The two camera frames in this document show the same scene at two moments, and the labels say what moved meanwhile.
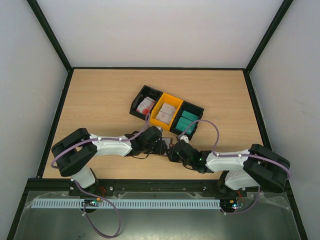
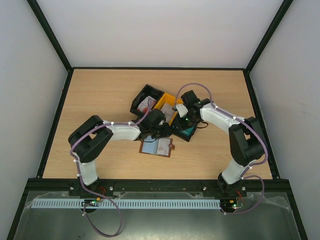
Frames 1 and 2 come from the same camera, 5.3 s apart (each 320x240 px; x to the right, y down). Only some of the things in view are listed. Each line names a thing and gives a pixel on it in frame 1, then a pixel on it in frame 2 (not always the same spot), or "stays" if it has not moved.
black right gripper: (175, 153) → (186, 122)
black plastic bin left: (146, 91) stays
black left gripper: (160, 150) → (165, 133)
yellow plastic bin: (170, 100) stays
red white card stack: (146, 105) stays
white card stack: (166, 113) stays
